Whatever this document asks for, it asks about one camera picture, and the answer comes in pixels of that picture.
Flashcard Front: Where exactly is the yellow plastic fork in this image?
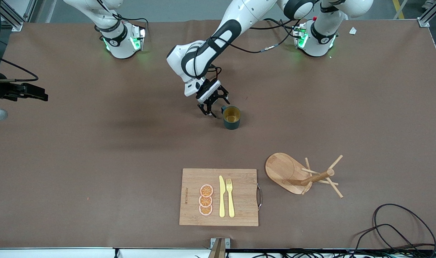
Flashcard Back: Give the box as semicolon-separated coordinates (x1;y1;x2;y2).
226;178;235;218

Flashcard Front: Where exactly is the black base cable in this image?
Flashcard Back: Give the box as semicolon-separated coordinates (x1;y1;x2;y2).
264;18;299;38

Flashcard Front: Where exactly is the bamboo cutting board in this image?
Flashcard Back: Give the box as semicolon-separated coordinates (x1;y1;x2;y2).
179;168;263;227

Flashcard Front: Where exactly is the aluminium frame profile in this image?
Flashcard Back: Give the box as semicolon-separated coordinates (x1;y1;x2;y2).
0;0;38;32
417;0;436;28

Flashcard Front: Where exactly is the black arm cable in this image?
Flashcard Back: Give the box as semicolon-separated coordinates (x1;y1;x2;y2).
195;18;301;85
0;53;39;82

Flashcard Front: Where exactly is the yellow plastic knife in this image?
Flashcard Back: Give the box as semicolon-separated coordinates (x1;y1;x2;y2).
219;175;226;218

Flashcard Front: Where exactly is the metal bracket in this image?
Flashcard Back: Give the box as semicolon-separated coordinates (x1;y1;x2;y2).
208;238;231;258

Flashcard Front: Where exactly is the wooden cup rack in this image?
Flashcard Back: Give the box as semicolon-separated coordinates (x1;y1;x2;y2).
265;152;344;199

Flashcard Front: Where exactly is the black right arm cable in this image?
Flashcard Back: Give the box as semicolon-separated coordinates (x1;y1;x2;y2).
0;53;39;82

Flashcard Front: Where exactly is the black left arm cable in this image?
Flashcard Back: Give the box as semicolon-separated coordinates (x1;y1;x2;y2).
195;18;301;85

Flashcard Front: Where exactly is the dark green ribbed cup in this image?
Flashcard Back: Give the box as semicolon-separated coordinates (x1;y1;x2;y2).
221;106;242;130

